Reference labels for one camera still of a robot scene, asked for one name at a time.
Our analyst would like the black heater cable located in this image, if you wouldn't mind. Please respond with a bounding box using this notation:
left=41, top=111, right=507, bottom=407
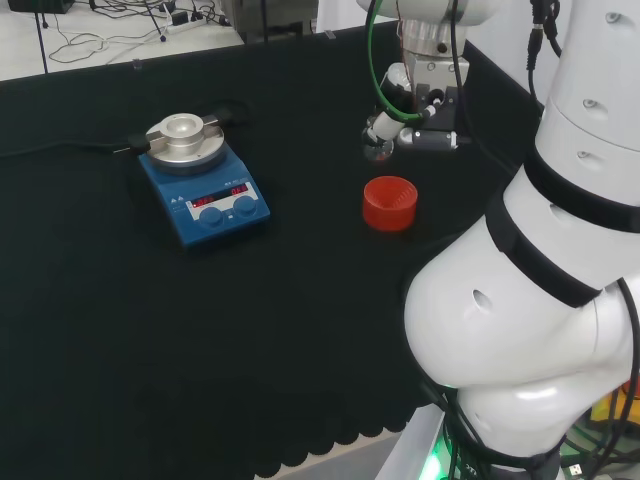
left=0, top=141, right=132, bottom=159

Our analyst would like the black box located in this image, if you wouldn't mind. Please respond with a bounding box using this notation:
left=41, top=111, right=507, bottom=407
left=6, top=0, right=76, bottom=15

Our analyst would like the blue tripod leg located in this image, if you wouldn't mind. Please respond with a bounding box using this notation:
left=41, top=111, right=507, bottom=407
left=34, top=0, right=50, bottom=75

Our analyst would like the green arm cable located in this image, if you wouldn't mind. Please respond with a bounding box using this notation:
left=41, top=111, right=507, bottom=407
left=365, top=0, right=427, bottom=122

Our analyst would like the clear glass round-bottom flask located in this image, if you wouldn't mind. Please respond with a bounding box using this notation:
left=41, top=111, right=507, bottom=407
left=363, top=133, right=396, bottom=164

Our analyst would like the black floor cable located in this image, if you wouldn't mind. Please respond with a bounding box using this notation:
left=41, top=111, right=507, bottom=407
left=47, top=0, right=171, bottom=65

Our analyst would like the white power strip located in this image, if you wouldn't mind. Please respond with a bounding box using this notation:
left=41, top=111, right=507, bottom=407
left=166, top=16, right=236, bottom=35

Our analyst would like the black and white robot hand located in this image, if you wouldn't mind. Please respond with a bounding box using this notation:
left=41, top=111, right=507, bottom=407
left=361, top=55, right=471, bottom=151

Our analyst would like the red round flask holder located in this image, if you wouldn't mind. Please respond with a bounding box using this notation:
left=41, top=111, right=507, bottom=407
left=362, top=175, right=419, bottom=233

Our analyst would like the heater with blue base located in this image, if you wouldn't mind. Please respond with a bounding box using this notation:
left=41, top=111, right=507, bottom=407
left=113, top=111, right=273, bottom=254

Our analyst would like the black bench cloth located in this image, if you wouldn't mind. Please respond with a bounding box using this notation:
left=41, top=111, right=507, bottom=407
left=0, top=19, right=546, bottom=480

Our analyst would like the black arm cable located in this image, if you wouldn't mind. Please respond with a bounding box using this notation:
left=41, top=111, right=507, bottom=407
left=524, top=0, right=564, bottom=117

